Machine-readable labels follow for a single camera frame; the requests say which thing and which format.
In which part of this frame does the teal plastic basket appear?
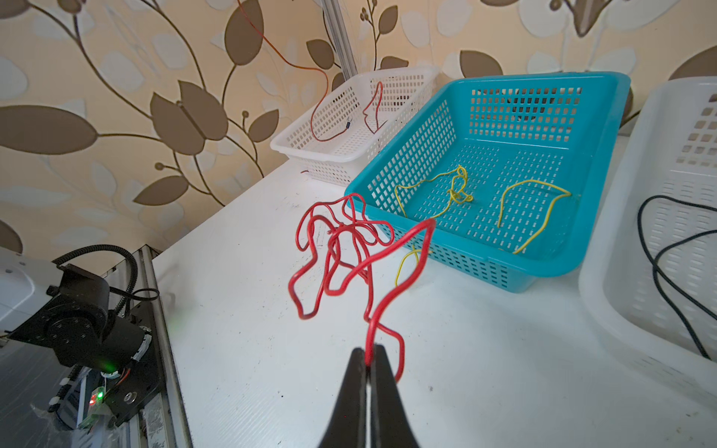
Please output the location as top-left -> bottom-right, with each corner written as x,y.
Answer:
347,72 -> 630,293

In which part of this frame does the white plastic basket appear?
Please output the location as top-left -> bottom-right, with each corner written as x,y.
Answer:
270,66 -> 439,187
579,77 -> 716,407

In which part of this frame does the white plastic basket left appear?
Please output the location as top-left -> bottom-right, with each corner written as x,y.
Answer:
270,66 -> 439,187

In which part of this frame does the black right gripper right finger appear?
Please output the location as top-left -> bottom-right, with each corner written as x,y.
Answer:
369,345 -> 419,448

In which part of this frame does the yellow cable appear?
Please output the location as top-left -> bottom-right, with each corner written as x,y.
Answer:
393,164 -> 573,287

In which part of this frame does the white plastic basket right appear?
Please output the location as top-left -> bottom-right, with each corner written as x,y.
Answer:
579,77 -> 716,407

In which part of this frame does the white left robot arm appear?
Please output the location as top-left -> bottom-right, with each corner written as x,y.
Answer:
1,245 -> 160,374

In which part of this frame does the red cable with clip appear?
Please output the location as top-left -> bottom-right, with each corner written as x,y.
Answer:
234,0 -> 438,383

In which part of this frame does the aluminium frame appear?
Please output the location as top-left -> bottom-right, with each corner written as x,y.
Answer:
321,0 -> 359,80

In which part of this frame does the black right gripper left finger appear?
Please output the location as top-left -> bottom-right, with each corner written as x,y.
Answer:
319,348 -> 368,448

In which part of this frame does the black cable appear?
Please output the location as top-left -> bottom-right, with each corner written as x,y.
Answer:
637,194 -> 717,360

